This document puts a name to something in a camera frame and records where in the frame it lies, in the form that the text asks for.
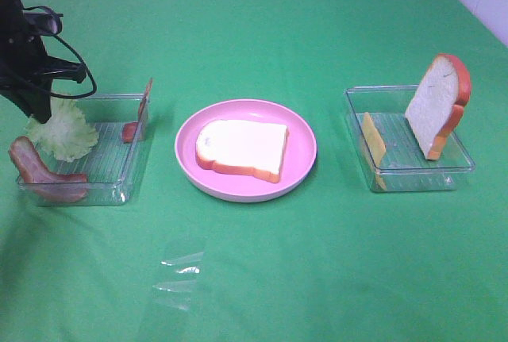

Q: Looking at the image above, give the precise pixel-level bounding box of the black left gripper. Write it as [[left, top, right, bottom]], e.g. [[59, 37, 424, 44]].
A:
[[1, 0, 87, 123]]

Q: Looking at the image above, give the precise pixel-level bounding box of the green lettuce leaf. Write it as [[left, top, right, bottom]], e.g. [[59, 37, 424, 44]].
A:
[[26, 97, 99, 163]]

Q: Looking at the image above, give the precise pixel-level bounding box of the curved bacon strip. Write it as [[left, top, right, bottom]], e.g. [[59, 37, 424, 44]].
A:
[[8, 136, 87, 203]]

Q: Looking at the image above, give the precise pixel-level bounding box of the straight ham strip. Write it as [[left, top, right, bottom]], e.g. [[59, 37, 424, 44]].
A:
[[121, 78, 153, 144]]

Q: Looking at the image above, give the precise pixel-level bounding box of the bread slice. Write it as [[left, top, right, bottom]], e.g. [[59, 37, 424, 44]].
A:
[[195, 119, 289, 183], [405, 53, 472, 160]]

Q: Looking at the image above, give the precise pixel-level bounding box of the left clear plastic container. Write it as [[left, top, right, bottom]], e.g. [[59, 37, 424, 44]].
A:
[[17, 93, 152, 206]]

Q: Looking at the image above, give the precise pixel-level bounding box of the clear plastic container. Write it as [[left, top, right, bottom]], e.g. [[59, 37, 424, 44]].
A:
[[344, 85, 475, 193], [17, 93, 152, 206]]

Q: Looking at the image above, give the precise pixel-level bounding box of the clear plastic film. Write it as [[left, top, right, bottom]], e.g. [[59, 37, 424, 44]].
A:
[[152, 236, 206, 312]]

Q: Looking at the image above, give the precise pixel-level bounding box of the pink round plate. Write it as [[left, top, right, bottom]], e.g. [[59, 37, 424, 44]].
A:
[[175, 99, 318, 202]]

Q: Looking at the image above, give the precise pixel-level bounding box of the green tablecloth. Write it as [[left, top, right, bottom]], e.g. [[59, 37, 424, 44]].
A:
[[1, 0, 507, 341]]

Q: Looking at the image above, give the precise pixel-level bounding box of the yellow cheese slice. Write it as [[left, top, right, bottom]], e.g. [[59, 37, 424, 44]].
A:
[[361, 112, 387, 191]]

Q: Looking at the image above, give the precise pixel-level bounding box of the right clear plastic container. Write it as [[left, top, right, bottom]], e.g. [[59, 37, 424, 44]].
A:
[[344, 85, 475, 193]]

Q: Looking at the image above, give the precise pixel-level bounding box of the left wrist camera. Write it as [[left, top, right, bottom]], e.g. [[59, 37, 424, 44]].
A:
[[23, 6, 63, 37]]

